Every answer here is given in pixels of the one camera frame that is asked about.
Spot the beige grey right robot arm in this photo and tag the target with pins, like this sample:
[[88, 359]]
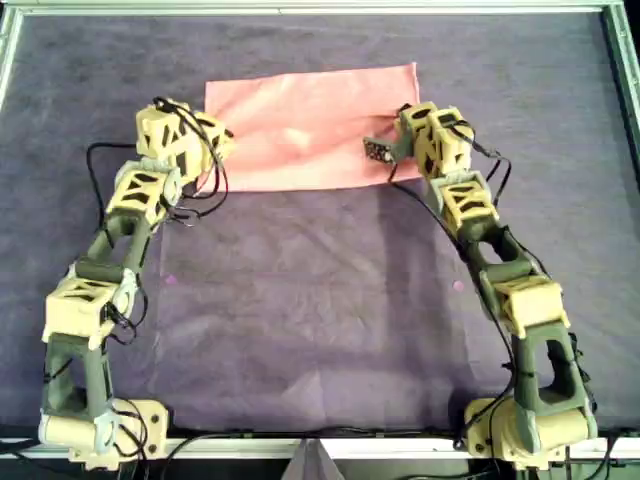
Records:
[[535, 305]]

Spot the pink square cloth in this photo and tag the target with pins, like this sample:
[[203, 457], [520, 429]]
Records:
[[310, 125]]

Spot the right gripper camera board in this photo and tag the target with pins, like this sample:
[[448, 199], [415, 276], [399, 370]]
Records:
[[376, 150]]

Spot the purple fabric table mat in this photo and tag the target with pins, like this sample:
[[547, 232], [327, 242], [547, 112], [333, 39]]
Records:
[[300, 300]]

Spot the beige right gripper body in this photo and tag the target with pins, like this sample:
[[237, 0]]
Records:
[[440, 145]]

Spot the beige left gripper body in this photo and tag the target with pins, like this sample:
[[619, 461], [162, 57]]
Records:
[[165, 135]]

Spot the aluminium table frame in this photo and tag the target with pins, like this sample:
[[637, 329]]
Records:
[[300, 5]]

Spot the small pink round sticker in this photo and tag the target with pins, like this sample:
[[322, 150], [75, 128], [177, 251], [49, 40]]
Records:
[[171, 280], [457, 286]]

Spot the grey triangular stand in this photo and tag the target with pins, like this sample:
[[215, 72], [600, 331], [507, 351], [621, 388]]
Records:
[[314, 465]]

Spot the beige grey left robot arm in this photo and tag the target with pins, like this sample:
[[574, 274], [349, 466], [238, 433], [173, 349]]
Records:
[[75, 310]]

